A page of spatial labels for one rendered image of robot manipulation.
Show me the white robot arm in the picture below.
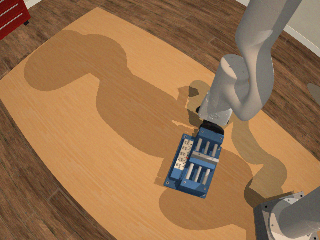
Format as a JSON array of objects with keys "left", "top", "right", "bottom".
[{"left": 207, "top": 0, "right": 320, "bottom": 240}]

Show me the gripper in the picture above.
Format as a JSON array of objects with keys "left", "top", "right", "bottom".
[{"left": 196, "top": 95, "right": 233, "bottom": 126}]

